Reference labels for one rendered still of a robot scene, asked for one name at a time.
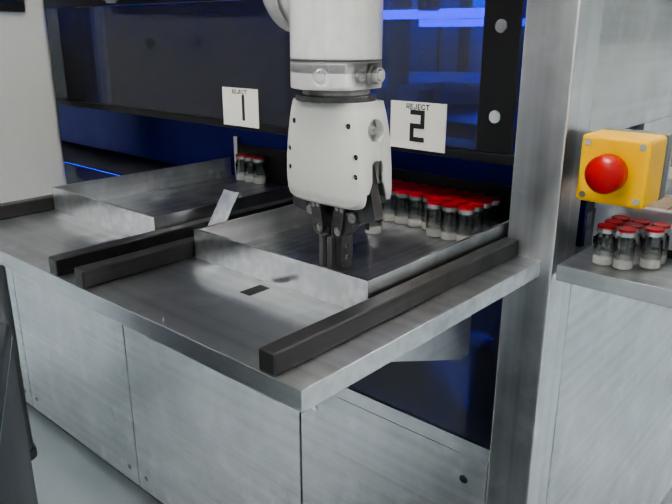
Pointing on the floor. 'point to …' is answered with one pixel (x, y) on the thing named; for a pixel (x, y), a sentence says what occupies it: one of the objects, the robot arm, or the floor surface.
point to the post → (541, 241)
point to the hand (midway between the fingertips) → (336, 252)
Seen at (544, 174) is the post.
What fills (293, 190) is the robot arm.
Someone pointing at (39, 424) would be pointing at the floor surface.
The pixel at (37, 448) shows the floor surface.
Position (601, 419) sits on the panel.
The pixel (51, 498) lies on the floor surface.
